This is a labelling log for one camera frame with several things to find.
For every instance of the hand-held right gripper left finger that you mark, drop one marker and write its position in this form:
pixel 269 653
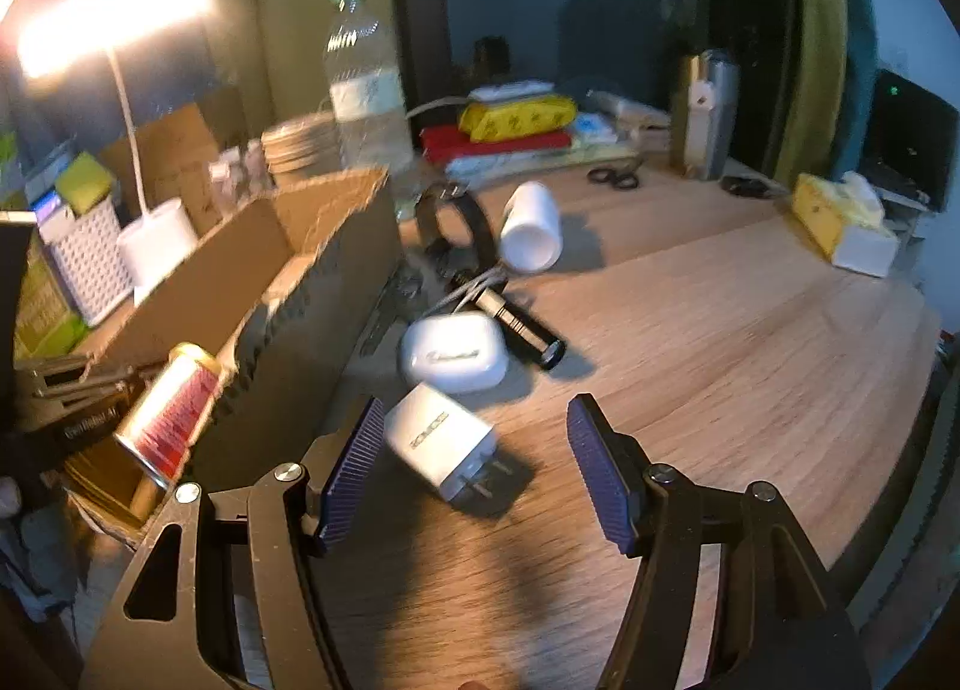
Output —
pixel 352 465

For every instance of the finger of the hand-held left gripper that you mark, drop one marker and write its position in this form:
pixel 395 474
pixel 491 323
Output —
pixel 82 426
pixel 67 375

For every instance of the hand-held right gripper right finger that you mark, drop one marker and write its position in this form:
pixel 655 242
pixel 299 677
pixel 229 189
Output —
pixel 600 480

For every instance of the white charger plug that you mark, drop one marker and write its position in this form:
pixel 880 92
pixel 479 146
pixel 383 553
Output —
pixel 435 435

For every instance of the red and gold tin can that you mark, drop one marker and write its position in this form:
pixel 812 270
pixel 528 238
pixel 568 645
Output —
pixel 172 412

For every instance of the white earbuds case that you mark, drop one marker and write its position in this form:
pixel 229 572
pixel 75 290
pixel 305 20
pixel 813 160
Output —
pixel 454 352

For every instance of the black flashlight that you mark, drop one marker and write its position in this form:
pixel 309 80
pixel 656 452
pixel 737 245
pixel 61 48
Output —
pixel 525 334

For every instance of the cardboard box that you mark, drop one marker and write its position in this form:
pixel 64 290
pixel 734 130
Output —
pixel 330 240

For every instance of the green snack bag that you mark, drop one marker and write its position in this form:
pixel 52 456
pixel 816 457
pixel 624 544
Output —
pixel 41 315

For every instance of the white plastic basket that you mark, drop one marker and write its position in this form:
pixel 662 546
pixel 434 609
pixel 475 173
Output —
pixel 86 262

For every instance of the small blue white box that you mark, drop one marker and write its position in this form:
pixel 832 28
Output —
pixel 52 208

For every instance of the yellow green sponge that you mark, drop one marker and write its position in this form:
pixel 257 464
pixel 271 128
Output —
pixel 86 180

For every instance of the white desk lamp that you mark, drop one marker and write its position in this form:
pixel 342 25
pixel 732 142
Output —
pixel 157 240

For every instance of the brown printed carton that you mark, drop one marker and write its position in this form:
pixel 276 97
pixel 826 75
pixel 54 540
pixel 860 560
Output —
pixel 176 157

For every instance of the clear glass with stickers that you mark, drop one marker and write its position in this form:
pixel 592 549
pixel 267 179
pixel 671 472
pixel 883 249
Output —
pixel 236 180

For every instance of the white pill bottle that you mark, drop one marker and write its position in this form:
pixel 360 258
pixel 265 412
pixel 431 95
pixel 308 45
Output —
pixel 531 225

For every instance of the black wristwatch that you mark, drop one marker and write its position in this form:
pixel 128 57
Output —
pixel 472 225

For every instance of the black scissors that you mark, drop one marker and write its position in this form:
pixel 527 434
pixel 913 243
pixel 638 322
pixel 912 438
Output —
pixel 622 178

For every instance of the stack of paper cups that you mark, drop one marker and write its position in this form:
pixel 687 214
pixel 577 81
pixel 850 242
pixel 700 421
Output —
pixel 300 150

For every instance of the red book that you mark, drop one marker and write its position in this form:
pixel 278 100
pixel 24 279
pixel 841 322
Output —
pixel 450 141

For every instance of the yellow tissue box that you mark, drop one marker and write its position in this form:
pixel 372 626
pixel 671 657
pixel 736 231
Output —
pixel 825 217

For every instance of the white wipes packet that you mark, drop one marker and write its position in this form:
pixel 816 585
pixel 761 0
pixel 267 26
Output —
pixel 596 127

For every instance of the clear water bottle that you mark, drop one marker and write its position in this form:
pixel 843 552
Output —
pixel 367 105

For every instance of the steel thermos flask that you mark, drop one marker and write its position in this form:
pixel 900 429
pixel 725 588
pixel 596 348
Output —
pixel 705 127

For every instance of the yellow tissue pack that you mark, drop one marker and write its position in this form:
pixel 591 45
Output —
pixel 517 116

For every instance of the white power bank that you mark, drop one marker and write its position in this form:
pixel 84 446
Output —
pixel 510 90

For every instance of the dark chair backrest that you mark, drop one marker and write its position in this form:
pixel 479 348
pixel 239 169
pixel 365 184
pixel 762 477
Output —
pixel 611 37

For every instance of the black electronic device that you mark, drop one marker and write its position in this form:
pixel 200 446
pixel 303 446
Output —
pixel 907 135

